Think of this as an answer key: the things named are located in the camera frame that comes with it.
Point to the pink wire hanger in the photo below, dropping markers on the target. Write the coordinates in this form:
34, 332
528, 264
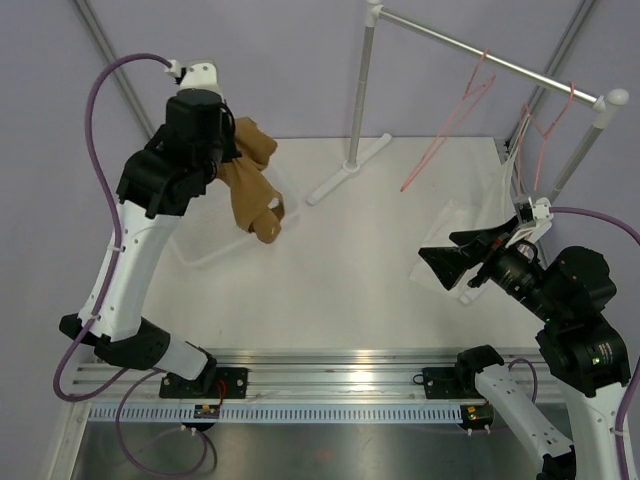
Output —
526, 120
474, 92

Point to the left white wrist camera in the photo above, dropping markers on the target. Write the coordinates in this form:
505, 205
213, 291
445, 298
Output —
195, 75

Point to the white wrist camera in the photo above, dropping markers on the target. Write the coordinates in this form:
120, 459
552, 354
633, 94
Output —
534, 220
195, 75

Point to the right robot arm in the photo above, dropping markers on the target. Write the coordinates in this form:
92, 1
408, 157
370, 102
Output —
584, 353

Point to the aluminium mounting rail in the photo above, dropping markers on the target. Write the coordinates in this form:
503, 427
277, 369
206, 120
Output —
328, 376

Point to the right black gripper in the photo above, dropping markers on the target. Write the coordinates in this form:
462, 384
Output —
451, 262

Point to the brown tank top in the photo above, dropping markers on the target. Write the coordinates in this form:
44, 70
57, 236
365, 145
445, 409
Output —
258, 208

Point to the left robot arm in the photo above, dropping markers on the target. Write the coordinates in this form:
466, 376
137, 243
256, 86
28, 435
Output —
154, 191

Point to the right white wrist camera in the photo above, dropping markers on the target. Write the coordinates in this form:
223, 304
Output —
534, 220

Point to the white slotted cable duct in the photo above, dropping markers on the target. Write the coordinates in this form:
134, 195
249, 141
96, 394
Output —
280, 413

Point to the white plastic basket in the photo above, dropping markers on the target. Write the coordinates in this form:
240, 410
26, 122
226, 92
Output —
208, 230

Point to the white clothes rack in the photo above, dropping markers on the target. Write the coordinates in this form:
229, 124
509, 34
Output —
362, 70

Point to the white garment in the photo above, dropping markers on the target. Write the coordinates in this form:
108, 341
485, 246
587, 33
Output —
494, 207

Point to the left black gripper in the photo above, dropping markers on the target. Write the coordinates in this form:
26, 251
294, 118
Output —
229, 126

